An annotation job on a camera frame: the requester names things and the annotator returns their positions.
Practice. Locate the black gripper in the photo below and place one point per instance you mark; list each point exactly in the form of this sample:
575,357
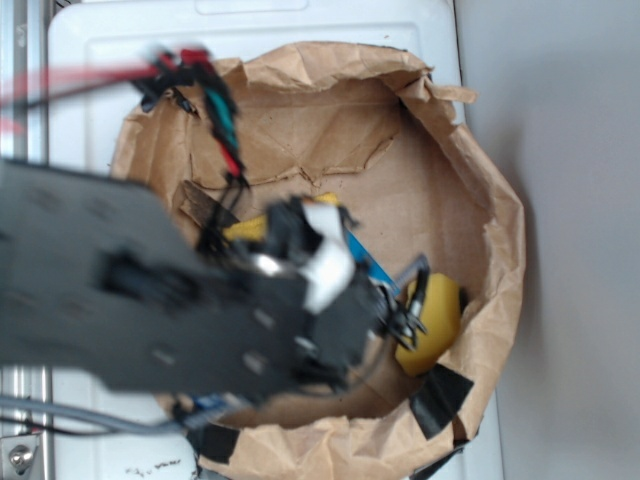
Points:
342,306

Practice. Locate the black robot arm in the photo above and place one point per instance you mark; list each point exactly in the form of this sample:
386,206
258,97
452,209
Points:
96,276

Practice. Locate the blue rectangular block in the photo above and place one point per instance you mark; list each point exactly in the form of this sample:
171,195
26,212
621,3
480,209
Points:
374,270

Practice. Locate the yellow terry cloth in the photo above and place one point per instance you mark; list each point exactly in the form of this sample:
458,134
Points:
255,229

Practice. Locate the brown paper bag liner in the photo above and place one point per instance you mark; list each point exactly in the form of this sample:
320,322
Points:
370,125

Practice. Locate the yellow sponge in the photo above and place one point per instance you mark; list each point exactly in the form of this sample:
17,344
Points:
441,316

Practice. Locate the black tape strip lower right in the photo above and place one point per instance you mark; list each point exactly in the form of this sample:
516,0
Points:
438,401

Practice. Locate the black tape strip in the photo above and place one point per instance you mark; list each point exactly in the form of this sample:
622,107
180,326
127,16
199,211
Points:
438,401
214,442

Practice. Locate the black tape strip lower left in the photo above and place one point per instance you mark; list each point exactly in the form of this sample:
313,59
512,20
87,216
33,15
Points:
214,442

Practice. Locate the white plastic bin lid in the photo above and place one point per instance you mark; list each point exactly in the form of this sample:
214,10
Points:
83,130

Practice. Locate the aluminium frame rail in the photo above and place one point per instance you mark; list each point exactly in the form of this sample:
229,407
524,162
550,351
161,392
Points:
25,453

